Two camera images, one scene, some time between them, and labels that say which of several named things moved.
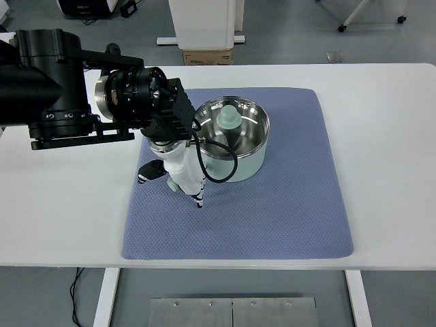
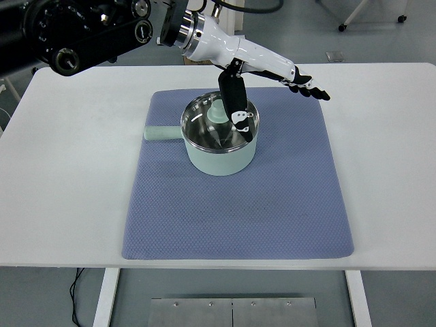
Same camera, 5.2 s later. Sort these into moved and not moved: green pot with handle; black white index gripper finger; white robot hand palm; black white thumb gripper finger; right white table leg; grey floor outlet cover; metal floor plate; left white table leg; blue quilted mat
Moved: green pot with handle; black white thumb gripper finger; black white index gripper finger; white robot hand palm
Not moved: grey floor outlet cover; metal floor plate; left white table leg; right white table leg; blue quilted mat
